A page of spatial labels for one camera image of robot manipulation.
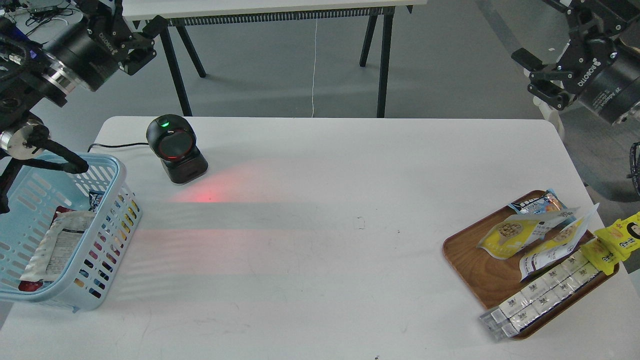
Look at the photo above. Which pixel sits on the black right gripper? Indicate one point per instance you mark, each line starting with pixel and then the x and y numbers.
pixel 599 69

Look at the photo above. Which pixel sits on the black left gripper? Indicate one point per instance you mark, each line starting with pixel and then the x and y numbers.
pixel 103 41

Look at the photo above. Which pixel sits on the yellow white snack pouch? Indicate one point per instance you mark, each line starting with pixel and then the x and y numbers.
pixel 556 248
pixel 516 232

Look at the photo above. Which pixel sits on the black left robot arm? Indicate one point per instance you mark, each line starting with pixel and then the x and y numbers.
pixel 28 75

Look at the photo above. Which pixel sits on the blue snack bag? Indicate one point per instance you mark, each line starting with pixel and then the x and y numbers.
pixel 546 207

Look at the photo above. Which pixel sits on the dark blue pack in basket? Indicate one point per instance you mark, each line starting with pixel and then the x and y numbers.
pixel 95 199

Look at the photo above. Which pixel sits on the yellow snack packet far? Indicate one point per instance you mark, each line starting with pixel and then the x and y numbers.
pixel 622 237

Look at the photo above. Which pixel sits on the yellow snack packet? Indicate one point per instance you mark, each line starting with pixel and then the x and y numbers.
pixel 622 237
pixel 601 255

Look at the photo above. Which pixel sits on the yellow snack packet near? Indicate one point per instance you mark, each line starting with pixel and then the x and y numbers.
pixel 601 255

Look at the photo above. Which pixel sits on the white grey pouch in basket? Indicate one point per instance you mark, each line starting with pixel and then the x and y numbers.
pixel 57 246

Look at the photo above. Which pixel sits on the light blue plastic basket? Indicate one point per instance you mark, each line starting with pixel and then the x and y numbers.
pixel 32 201

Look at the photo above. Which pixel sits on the white snack strip upper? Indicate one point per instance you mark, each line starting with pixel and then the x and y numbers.
pixel 541 295

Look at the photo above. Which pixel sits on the white snack strip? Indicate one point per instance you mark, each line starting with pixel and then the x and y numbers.
pixel 541 295
pixel 508 331

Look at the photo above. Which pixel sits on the white snack strip lower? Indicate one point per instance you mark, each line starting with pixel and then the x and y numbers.
pixel 508 331

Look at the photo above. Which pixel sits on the red snack pack in basket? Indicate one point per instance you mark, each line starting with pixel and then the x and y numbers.
pixel 32 286

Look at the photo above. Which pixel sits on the white background table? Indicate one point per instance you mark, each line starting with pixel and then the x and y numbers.
pixel 190 13

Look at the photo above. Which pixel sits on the black barcode scanner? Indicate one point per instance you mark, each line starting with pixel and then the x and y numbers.
pixel 173 141

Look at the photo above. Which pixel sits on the brown wooden tray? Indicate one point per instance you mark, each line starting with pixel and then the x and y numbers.
pixel 493 280

